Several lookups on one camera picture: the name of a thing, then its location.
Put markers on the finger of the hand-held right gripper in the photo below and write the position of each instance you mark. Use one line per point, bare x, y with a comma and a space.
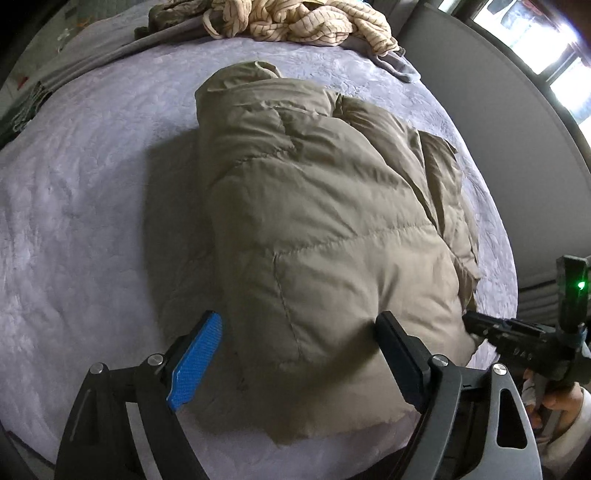
480, 330

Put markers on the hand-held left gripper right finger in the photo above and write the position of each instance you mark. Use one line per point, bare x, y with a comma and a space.
400, 364

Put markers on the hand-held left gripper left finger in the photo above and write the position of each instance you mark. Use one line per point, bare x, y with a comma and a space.
196, 364

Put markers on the beige puffer jacket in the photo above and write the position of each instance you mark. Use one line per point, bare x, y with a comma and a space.
323, 240

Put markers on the person's right hand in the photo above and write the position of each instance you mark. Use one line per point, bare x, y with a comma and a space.
558, 401

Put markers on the grey cloth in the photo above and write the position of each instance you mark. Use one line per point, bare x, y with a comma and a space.
392, 60

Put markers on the window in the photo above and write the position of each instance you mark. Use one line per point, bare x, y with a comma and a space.
545, 46

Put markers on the dark green fringed cloth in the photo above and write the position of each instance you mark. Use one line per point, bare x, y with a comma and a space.
21, 110

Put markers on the dark olive garment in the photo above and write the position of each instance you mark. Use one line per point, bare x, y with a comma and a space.
171, 18

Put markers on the cream striped garment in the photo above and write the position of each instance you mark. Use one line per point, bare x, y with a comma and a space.
300, 21

